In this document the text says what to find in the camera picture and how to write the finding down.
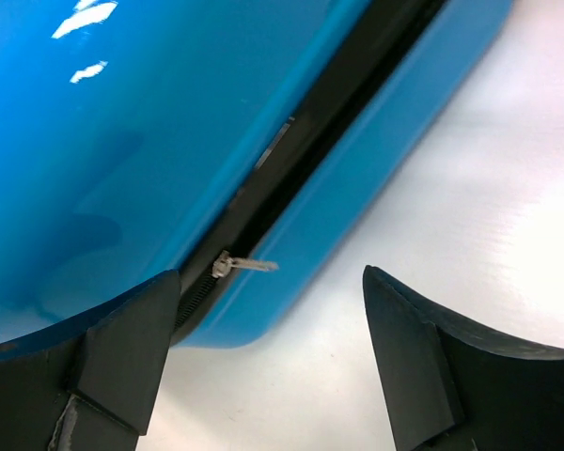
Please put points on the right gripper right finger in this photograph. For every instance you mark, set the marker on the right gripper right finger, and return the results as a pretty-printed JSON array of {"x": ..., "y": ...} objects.
[{"x": 451, "y": 383}]

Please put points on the silver zipper pull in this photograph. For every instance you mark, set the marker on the silver zipper pull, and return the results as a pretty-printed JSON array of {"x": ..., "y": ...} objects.
[{"x": 226, "y": 263}]

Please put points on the blue kids suitcase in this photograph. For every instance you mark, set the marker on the blue kids suitcase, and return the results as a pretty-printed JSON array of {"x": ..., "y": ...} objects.
[{"x": 142, "y": 136}]

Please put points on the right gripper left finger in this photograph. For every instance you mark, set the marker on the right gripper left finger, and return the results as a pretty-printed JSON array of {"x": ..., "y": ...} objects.
[{"x": 89, "y": 382}]

